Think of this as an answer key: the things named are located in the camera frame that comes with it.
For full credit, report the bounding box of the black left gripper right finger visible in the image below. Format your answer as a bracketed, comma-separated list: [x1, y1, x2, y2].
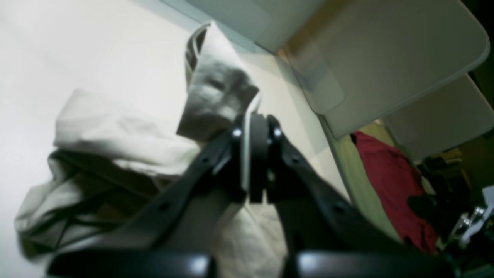
[267, 115, 409, 255]

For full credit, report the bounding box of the grey t-shirt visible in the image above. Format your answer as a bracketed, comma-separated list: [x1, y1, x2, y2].
[15, 21, 290, 278]

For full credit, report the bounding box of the red cloth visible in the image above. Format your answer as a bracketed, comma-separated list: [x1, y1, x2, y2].
[350, 131, 439, 254]

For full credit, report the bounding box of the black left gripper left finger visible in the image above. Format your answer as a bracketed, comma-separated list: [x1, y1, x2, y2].
[85, 115, 247, 251]

